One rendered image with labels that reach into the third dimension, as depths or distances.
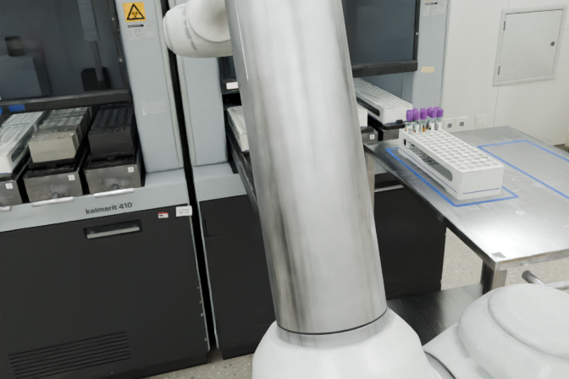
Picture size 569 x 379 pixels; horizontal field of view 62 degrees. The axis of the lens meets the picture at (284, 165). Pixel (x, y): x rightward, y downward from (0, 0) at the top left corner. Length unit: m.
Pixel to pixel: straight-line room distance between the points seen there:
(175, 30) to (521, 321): 0.74
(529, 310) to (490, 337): 0.05
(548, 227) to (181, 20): 0.77
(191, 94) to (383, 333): 1.07
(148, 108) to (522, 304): 1.11
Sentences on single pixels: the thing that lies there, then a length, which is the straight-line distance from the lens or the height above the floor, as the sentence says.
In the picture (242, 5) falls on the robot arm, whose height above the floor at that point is 1.25.
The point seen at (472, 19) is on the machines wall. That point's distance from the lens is 3.00.
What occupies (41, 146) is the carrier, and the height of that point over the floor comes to 0.86.
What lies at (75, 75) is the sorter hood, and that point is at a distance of 1.37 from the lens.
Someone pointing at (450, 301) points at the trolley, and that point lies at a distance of 1.63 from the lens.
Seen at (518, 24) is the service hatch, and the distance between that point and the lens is 3.19.
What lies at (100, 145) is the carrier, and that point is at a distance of 1.41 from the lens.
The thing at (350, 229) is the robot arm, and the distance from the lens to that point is 0.38.
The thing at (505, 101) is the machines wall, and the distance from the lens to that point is 3.27.
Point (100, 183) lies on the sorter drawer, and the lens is 1.37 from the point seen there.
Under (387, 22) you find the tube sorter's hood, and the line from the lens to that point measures 1.48.
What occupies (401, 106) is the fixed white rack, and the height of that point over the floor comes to 0.87.
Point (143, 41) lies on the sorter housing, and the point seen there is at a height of 1.12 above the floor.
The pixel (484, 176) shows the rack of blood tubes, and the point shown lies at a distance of 1.04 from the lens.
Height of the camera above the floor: 1.27
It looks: 23 degrees down
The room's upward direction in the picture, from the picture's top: 3 degrees counter-clockwise
